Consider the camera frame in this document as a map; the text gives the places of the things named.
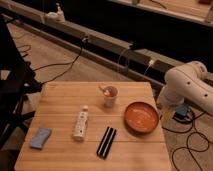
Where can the blue power box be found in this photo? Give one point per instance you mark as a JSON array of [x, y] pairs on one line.
[[182, 111]]

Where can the orange plate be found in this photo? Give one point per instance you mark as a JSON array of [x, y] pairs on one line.
[[141, 117]]

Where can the blue sponge cloth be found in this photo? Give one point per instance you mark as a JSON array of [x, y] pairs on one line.
[[40, 138]]

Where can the white object on rail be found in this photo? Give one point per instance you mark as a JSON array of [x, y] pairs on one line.
[[58, 15]]

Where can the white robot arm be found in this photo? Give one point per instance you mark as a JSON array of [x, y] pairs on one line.
[[186, 81]]

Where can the black tripod stand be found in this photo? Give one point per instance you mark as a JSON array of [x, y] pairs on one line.
[[19, 82]]

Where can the white plastic bottle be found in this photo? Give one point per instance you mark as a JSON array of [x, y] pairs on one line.
[[81, 124]]

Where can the black white striped eraser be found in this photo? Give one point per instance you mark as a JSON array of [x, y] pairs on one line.
[[106, 142]]

